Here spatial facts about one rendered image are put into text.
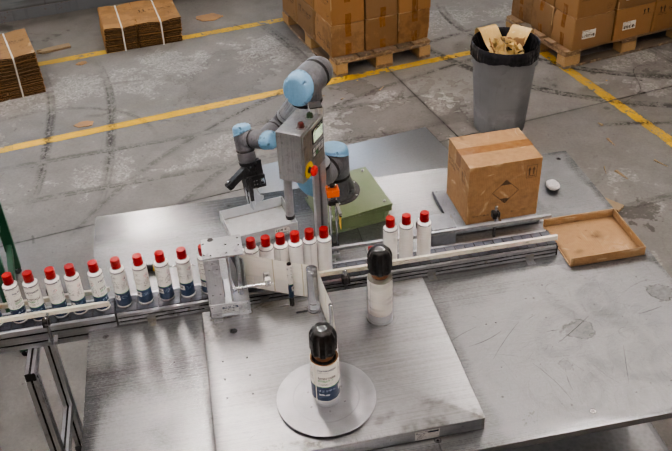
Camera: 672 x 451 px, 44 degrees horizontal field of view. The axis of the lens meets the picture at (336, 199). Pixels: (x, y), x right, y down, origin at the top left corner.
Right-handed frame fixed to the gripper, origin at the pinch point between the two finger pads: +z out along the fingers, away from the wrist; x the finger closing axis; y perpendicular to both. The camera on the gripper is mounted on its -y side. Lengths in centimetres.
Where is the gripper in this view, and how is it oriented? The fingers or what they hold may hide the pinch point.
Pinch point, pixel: (251, 207)
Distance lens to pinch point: 348.9
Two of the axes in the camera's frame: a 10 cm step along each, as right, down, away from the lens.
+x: -4.1, -2.9, 8.7
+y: 9.0, -2.7, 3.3
